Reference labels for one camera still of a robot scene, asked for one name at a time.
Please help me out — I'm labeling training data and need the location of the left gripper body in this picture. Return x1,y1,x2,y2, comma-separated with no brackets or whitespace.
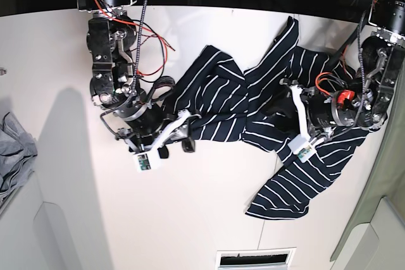
307,92,356,128

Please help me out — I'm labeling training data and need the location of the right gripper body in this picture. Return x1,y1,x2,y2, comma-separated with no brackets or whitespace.
115,105,177,147

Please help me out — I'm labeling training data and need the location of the navy white striped t-shirt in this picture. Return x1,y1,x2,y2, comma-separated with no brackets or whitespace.
163,17,368,220

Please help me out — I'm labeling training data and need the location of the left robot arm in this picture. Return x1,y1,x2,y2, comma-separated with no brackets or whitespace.
264,0,404,136

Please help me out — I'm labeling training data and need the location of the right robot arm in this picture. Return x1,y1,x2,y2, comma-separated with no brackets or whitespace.
77,0,196,159

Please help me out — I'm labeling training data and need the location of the grey folded cloth pile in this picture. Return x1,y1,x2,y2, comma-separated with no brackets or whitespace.
1,112,38,203

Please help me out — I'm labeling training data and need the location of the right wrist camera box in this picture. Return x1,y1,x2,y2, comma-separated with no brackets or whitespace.
133,109,192,171

